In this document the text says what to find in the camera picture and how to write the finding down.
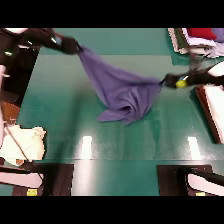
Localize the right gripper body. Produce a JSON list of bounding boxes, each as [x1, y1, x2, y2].
[[163, 73, 188, 90]]

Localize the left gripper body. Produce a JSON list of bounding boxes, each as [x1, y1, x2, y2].
[[60, 36, 83, 56]]

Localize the purple T-shirt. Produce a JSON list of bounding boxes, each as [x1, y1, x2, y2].
[[77, 46, 165, 126]]

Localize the white folded garment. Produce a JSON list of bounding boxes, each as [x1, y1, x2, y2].
[[195, 84, 224, 145]]

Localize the red garment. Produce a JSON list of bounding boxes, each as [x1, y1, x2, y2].
[[186, 27, 218, 41]]

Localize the pale lilac garment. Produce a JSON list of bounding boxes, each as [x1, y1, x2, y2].
[[211, 27, 224, 44]]

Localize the brown garment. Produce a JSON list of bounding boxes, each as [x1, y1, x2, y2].
[[0, 100, 21, 125]]

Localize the cream garment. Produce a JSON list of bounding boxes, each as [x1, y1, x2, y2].
[[0, 124, 47, 167]]

